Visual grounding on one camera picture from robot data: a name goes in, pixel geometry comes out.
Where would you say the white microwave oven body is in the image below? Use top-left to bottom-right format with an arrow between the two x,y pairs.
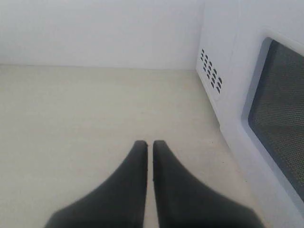
196,0 -> 241,123

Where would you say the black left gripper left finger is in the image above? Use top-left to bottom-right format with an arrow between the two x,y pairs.
45,141 -> 148,228

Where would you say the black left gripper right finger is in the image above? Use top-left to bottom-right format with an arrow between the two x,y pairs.
153,140 -> 261,228

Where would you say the white microwave door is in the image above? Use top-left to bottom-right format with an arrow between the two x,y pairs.
221,0 -> 304,228

